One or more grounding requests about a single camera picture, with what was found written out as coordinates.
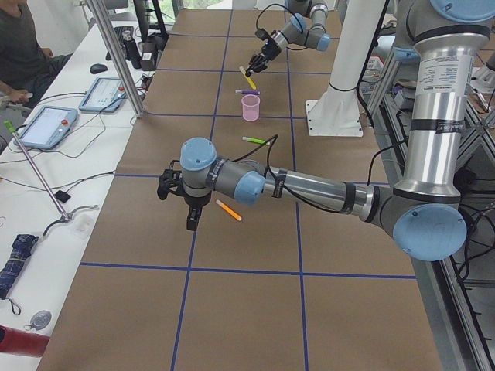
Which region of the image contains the pink mesh pen holder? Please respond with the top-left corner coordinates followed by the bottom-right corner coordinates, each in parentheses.
top-left (241, 94), bottom-right (260, 121)

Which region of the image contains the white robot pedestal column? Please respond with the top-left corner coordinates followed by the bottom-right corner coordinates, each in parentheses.
top-left (325, 0), bottom-right (388, 107)

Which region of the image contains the black water bottle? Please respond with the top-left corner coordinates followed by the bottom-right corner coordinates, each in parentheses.
top-left (122, 31), bottom-right (142, 70)

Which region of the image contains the green highlighter pen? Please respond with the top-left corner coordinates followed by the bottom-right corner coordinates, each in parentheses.
top-left (241, 136), bottom-right (271, 145)

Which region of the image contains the aluminium frame post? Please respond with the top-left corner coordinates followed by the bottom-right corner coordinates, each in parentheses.
top-left (86, 0), bottom-right (145, 118)

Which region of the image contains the near teach pendant tablet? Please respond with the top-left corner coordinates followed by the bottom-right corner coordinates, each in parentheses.
top-left (20, 106), bottom-right (78, 149)

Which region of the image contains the red cylinder bottle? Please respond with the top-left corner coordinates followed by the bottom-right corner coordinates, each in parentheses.
top-left (0, 325), bottom-right (50, 357)

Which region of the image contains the purple highlighter pen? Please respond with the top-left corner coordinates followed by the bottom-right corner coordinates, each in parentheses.
top-left (235, 90), bottom-right (260, 95)

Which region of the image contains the metal rod with green tip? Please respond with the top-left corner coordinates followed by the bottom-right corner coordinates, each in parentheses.
top-left (4, 121), bottom-right (71, 222)

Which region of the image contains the seated person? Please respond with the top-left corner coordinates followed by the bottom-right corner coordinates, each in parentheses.
top-left (1, 1), bottom-right (71, 108)

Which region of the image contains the black computer mouse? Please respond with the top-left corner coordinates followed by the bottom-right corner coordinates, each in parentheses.
top-left (90, 63), bottom-right (108, 74)

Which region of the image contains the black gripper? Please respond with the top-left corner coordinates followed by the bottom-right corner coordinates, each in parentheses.
top-left (245, 36), bottom-right (279, 76)
top-left (157, 160), bottom-right (211, 231)

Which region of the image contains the orange highlighter pen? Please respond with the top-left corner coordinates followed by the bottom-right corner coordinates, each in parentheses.
top-left (215, 199), bottom-right (243, 222)

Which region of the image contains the yellow highlighter pen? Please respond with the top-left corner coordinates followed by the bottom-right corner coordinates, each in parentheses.
top-left (239, 66), bottom-right (257, 90)

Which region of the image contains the folded blue umbrella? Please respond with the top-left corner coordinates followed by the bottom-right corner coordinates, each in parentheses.
top-left (1, 234), bottom-right (39, 300)

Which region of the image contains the teach pendant tablet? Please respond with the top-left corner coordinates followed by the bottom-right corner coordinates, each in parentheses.
top-left (20, 106), bottom-right (78, 149)
top-left (78, 77), bottom-right (126, 114)

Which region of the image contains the far teach pendant tablet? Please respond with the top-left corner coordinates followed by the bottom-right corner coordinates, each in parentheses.
top-left (78, 77), bottom-right (126, 114)

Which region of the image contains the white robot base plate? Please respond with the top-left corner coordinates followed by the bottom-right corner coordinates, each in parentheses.
top-left (305, 98), bottom-right (364, 138)

